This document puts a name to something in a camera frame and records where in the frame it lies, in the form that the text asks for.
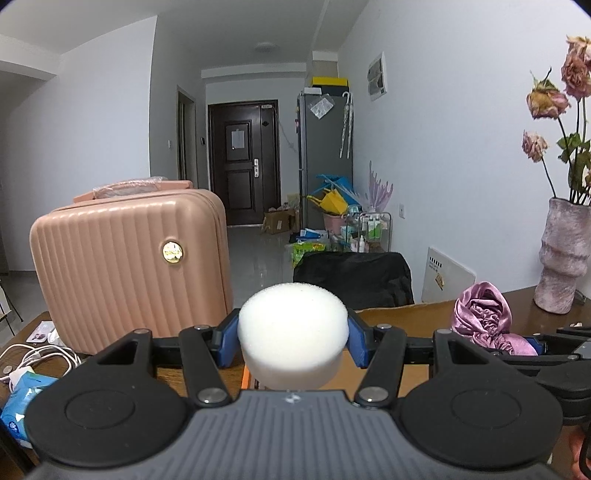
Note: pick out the yellow box on refrigerator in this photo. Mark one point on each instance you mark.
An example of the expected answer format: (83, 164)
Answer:
(323, 81)

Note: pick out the dried pink roses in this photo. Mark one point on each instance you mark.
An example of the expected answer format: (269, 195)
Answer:
(568, 105)

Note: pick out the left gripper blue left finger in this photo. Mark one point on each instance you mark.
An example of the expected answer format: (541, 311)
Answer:
(218, 345)

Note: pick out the blue tissue pack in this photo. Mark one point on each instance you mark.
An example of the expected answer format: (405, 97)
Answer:
(29, 385)

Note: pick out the wire trolley with bottles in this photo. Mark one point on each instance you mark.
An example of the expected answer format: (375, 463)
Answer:
(367, 232)

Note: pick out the pink ribbed suitcase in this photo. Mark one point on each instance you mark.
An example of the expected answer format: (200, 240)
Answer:
(155, 260)

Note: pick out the white round sponge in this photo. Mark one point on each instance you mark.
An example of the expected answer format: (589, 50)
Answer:
(292, 336)

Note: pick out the dark brown entrance door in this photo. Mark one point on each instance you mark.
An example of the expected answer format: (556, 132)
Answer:
(244, 156)

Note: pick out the pink textured vase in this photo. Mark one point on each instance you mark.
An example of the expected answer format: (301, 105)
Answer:
(564, 255)

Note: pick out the white panel against wall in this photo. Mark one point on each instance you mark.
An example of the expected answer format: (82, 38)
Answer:
(445, 279)

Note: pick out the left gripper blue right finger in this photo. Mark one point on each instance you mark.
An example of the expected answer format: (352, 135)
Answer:
(365, 340)

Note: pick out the grey refrigerator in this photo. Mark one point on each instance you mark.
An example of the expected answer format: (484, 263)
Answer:
(319, 145)

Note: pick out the cardboard box on floor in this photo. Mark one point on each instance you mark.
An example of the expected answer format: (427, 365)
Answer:
(279, 221)

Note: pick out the wall electrical panel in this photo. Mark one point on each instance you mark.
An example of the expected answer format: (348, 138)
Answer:
(377, 78)

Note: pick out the black chair back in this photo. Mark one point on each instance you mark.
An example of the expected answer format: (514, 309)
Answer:
(360, 280)

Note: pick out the pink satin scrunchie bonnet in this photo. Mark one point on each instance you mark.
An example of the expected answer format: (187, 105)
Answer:
(482, 315)

